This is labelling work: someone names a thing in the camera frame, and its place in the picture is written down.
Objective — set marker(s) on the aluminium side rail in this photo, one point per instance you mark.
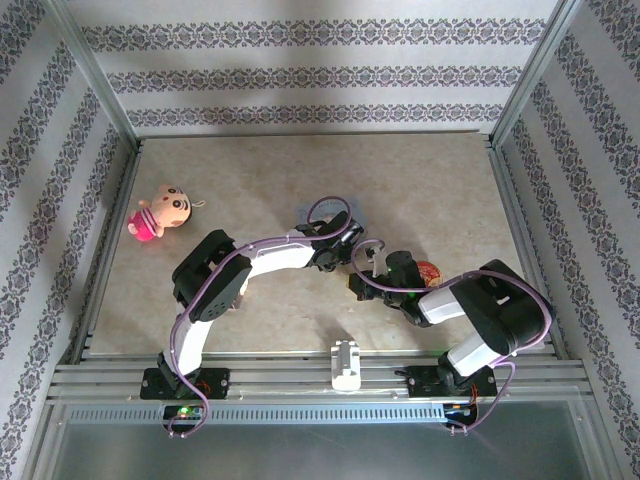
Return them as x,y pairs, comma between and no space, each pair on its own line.
527,250
107,250

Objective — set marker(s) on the pink plush doll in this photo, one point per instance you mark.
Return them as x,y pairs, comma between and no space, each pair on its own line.
170,207

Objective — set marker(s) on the small controller board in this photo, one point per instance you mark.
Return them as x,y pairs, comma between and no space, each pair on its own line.
182,411
460,409

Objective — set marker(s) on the aluminium frame post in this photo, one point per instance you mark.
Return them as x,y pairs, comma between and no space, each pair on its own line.
530,77
97,80

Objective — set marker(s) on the grey metal panel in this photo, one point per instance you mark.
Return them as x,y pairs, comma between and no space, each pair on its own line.
320,455

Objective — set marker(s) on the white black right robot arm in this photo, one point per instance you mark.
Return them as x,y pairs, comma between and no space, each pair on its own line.
500,310

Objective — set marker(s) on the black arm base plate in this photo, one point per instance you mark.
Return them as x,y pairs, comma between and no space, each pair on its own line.
215,382
417,382

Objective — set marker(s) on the red gold can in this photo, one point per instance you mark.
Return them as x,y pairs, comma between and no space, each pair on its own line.
431,274

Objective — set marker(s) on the light blue cartoon tin box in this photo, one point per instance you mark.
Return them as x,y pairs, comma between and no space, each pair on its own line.
361,210

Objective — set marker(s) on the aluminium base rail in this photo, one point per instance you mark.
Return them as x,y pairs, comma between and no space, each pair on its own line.
280,380

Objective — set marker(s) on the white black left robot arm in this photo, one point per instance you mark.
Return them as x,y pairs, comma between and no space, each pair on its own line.
280,257

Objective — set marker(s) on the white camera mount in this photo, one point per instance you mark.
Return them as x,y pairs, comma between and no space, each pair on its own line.
346,365

